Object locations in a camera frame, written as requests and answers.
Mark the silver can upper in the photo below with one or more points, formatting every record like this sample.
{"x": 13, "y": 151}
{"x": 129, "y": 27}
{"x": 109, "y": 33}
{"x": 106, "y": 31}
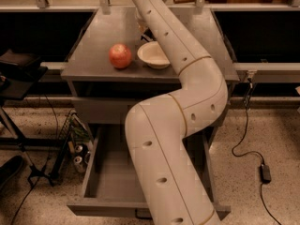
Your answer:
{"x": 78, "y": 149}

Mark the black power adapter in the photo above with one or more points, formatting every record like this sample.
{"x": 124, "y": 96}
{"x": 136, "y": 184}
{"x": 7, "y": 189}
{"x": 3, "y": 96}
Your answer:
{"x": 265, "y": 174}

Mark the silver can lower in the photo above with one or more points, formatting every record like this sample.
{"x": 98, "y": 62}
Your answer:
{"x": 79, "y": 164}

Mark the silver can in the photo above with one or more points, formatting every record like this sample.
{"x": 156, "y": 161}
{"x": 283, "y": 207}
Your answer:
{"x": 79, "y": 164}
{"x": 78, "y": 149}

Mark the black tripod stand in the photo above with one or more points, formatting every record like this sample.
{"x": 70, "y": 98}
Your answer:
{"x": 17, "y": 90}

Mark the black shoe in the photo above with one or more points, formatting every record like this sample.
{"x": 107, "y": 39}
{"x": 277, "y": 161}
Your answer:
{"x": 9, "y": 169}

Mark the red apple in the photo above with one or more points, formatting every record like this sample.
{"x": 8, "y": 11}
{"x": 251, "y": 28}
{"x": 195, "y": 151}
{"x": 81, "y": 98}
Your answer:
{"x": 120, "y": 56}

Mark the wire basket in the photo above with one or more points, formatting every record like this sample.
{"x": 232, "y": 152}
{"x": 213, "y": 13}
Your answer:
{"x": 72, "y": 133}

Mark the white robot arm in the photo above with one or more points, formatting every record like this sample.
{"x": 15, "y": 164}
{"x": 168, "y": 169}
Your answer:
{"x": 171, "y": 186}

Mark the grey drawer cabinet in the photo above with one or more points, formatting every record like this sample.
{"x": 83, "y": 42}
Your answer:
{"x": 100, "y": 63}

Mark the wooden stick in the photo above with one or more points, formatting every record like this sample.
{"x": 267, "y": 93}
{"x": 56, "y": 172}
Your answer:
{"x": 188, "y": 1}

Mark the grey open bottom drawer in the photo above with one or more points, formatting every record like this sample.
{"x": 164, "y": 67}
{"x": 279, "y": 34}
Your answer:
{"x": 111, "y": 188}

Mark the dark blue rxbar wrapper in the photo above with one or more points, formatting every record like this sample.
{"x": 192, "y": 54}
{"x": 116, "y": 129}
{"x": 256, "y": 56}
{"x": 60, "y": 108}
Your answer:
{"x": 148, "y": 36}

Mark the white bowl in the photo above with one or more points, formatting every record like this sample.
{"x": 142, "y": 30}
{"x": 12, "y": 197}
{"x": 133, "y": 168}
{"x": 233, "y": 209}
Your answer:
{"x": 153, "y": 56}

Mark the black device on tripod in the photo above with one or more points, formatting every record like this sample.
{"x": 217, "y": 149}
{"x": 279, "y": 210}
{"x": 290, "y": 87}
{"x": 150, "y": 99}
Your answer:
{"x": 19, "y": 66}

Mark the grey closed drawer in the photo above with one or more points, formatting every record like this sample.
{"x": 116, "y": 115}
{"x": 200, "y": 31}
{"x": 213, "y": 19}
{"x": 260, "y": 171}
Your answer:
{"x": 96, "y": 110}

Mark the black drawer handle bottom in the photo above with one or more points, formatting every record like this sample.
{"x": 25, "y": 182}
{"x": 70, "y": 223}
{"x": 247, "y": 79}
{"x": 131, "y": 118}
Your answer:
{"x": 142, "y": 214}

